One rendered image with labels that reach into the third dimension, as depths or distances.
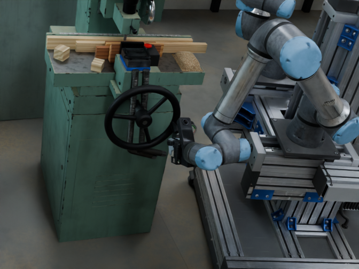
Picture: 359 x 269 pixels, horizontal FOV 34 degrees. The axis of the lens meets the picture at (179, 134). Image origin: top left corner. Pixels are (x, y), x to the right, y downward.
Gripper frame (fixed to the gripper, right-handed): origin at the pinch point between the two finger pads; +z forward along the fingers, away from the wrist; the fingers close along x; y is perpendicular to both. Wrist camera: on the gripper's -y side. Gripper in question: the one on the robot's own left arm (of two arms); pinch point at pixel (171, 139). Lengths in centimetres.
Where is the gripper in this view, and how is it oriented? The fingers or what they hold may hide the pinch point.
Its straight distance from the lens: 214.9
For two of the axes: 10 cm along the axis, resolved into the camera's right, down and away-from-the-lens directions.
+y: 0.0, 9.9, 1.3
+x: 9.3, -0.5, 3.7
